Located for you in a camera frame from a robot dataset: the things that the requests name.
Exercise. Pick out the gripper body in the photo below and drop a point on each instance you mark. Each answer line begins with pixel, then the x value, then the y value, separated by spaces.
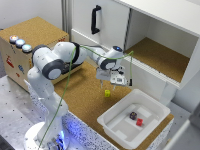
pixel 111 76

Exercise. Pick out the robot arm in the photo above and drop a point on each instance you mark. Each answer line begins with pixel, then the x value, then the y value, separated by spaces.
pixel 46 63

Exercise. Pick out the yellow block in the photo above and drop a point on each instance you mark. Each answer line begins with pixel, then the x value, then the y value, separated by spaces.
pixel 107 93

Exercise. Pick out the purple block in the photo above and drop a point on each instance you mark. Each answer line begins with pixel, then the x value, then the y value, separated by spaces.
pixel 133 115

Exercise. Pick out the pink block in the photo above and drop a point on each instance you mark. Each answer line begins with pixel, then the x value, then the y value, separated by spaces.
pixel 139 122

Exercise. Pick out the white plastic box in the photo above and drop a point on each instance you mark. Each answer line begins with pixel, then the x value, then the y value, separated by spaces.
pixel 133 116

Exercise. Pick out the white sliding door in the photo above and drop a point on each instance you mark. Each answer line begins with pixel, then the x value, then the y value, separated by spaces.
pixel 100 23

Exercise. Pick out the white cabinet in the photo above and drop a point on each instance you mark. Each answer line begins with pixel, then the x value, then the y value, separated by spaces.
pixel 156 43

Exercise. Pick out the green button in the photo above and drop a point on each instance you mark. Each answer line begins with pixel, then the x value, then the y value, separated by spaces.
pixel 26 48

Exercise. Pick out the wooden drawer box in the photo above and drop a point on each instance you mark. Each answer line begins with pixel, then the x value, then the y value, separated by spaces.
pixel 26 46

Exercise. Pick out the blue button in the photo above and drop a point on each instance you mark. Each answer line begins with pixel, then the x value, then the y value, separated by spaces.
pixel 20 42

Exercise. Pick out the red button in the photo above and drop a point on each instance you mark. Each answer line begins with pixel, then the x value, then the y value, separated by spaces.
pixel 13 39

